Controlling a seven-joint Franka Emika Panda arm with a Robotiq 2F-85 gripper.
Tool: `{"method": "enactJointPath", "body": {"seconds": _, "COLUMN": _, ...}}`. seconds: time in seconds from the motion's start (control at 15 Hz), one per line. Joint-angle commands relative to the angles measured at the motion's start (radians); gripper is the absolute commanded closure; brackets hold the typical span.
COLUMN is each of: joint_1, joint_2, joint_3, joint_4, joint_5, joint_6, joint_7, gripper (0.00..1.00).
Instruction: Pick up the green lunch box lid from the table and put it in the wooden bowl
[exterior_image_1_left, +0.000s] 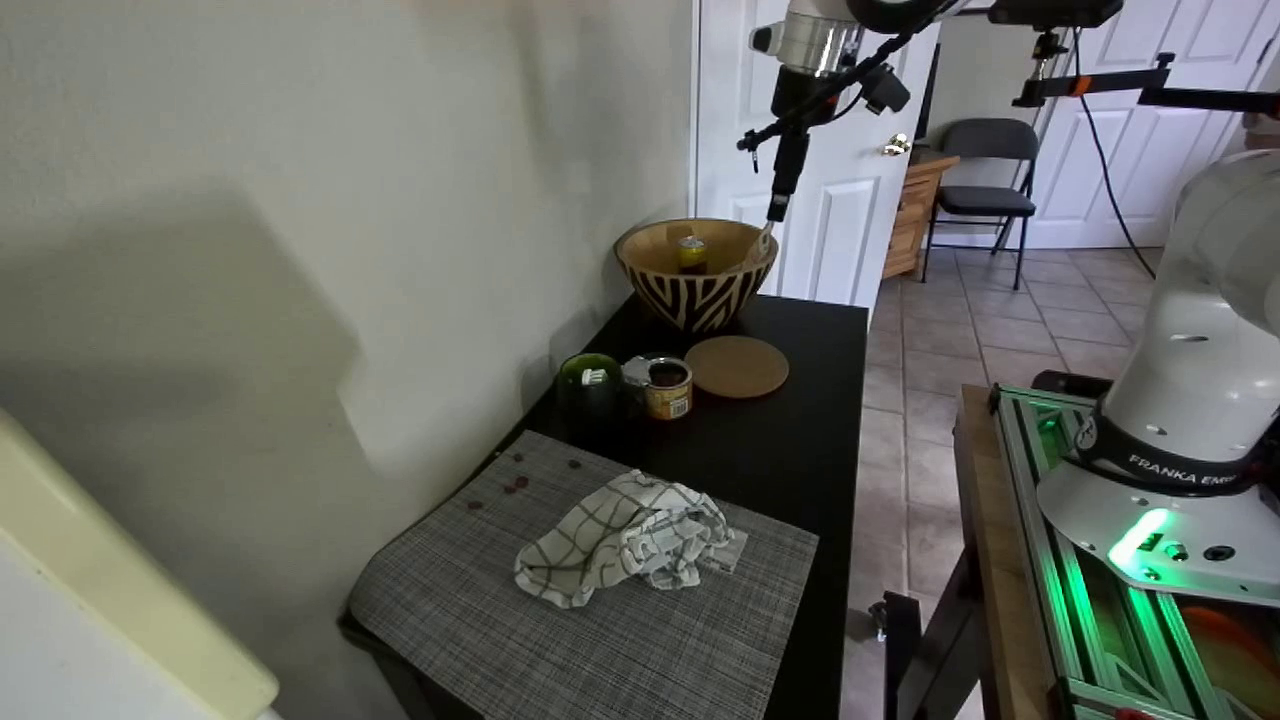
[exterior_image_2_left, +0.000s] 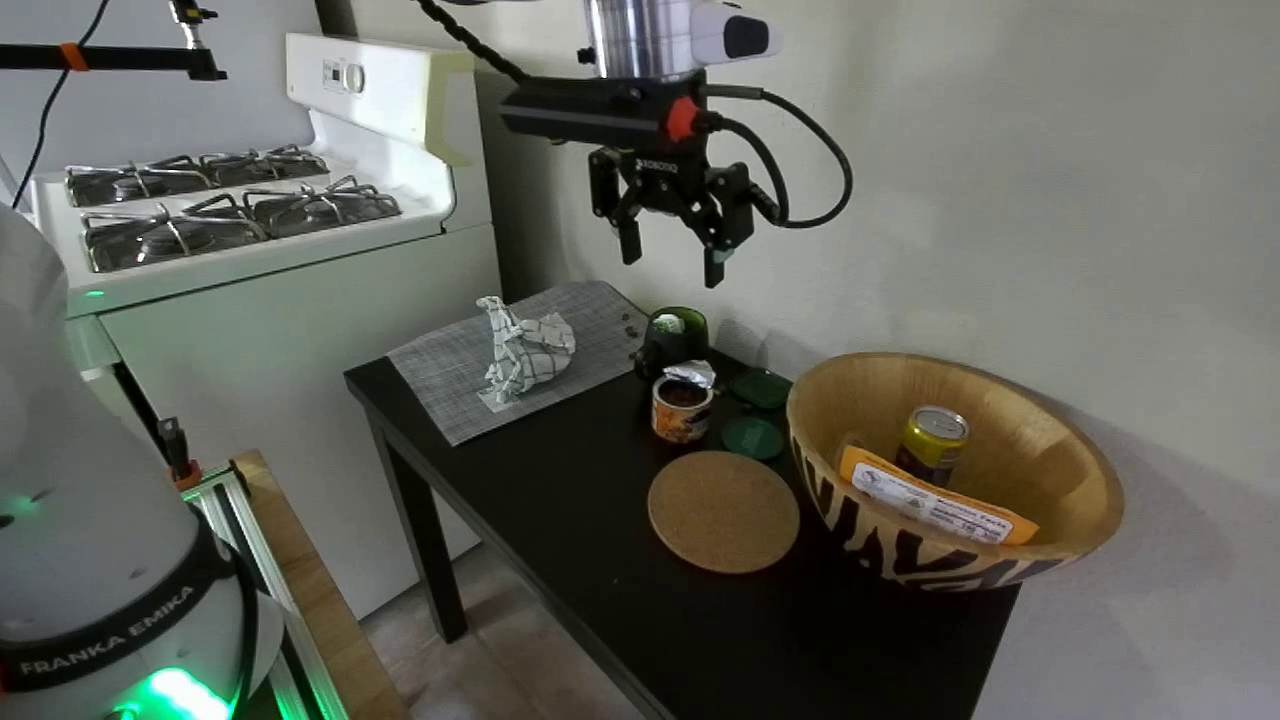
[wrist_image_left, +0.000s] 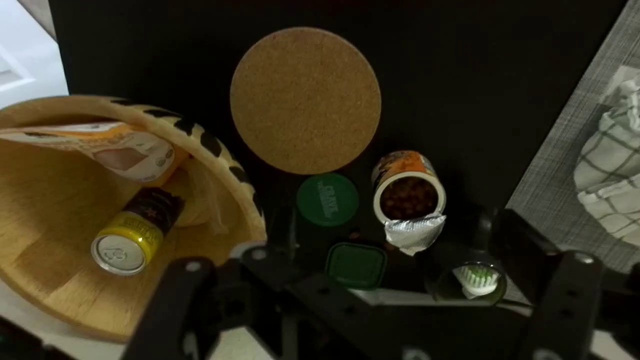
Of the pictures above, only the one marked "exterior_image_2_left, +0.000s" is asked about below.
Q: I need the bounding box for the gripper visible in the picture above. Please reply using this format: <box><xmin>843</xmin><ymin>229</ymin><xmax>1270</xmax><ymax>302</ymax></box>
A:
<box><xmin>588</xmin><ymin>146</ymin><xmax>757</xmax><ymax>290</ymax></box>

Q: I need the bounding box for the green lunch box lid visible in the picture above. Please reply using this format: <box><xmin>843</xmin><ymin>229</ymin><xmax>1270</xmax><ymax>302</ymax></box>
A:
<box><xmin>726</xmin><ymin>367</ymin><xmax>794</xmax><ymax>412</ymax></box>
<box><xmin>719</xmin><ymin>415</ymin><xmax>786</xmax><ymax>462</ymax></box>

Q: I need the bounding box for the wooden bowl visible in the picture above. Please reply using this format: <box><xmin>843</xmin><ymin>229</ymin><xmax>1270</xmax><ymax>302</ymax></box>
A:
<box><xmin>785</xmin><ymin>351</ymin><xmax>1126</xmax><ymax>592</ymax></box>

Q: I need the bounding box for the dark green mug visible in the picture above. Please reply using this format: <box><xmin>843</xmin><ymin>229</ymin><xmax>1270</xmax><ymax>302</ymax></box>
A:
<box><xmin>634</xmin><ymin>305</ymin><xmax>712</xmax><ymax>382</ymax></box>

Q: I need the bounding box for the open orange food cup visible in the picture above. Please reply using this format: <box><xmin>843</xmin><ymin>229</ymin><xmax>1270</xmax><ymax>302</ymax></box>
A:
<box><xmin>651</xmin><ymin>359</ymin><xmax>719</xmax><ymax>446</ymax></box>

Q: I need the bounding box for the crumpled white checked cloth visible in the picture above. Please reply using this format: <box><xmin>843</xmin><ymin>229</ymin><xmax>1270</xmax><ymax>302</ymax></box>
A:
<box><xmin>474</xmin><ymin>295</ymin><xmax>579</xmax><ymax>414</ymax></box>

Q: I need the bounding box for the grey woven placemat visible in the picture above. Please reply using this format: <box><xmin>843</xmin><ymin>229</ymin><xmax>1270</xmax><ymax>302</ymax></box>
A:
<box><xmin>387</xmin><ymin>280</ymin><xmax>650</xmax><ymax>448</ymax></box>

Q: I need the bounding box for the round cork coaster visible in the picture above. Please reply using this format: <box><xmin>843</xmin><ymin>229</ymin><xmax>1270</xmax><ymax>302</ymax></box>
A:
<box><xmin>646</xmin><ymin>449</ymin><xmax>802</xmax><ymax>576</ymax></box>

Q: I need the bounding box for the yellow drink can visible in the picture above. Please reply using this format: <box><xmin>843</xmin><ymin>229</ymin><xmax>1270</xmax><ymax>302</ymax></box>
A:
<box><xmin>892</xmin><ymin>405</ymin><xmax>972</xmax><ymax>490</ymax></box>

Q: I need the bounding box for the stove burner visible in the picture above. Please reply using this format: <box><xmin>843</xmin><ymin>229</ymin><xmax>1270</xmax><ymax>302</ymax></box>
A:
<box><xmin>64</xmin><ymin>159</ymin><xmax>217</xmax><ymax>209</ymax></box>
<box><xmin>242</xmin><ymin>176</ymin><xmax>404</xmax><ymax>240</ymax></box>
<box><xmin>199</xmin><ymin>144</ymin><xmax>332</xmax><ymax>189</ymax></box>
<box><xmin>81</xmin><ymin>203</ymin><xmax>270</xmax><ymax>274</ymax></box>

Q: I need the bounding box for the orange packet with white label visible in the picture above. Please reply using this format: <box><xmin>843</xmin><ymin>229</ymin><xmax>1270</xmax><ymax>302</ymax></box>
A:
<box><xmin>836</xmin><ymin>444</ymin><xmax>1042</xmax><ymax>547</ymax></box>

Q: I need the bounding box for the white gas stove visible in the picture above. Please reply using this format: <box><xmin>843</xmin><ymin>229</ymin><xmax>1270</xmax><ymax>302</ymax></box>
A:
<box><xmin>30</xmin><ymin>33</ymin><xmax>504</xmax><ymax>622</ymax></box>

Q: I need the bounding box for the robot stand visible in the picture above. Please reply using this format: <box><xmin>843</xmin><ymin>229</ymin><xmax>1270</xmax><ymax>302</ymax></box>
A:
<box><xmin>180</xmin><ymin>449</ymin><xmax>412</xmax><ymax>720</ymax></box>

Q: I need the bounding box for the black clamp with orange tip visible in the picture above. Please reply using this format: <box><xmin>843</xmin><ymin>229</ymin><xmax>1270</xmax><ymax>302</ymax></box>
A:
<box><xmin>157</xmin><ymin>417</ymin><xmax>202</xmax><ymax>492</ymax></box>

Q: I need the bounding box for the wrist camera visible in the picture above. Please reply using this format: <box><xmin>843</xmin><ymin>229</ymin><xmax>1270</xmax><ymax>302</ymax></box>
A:
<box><xmin>500</xmin><ymin>72</ymin><xmax>719</xmax><ymax>151</ymax></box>

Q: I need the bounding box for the black cable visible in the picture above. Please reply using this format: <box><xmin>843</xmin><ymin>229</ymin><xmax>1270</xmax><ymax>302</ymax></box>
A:
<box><xmin>10</xmin><ymin>0</ymin><xmax>113</xmax><ymax>212</ymax></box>

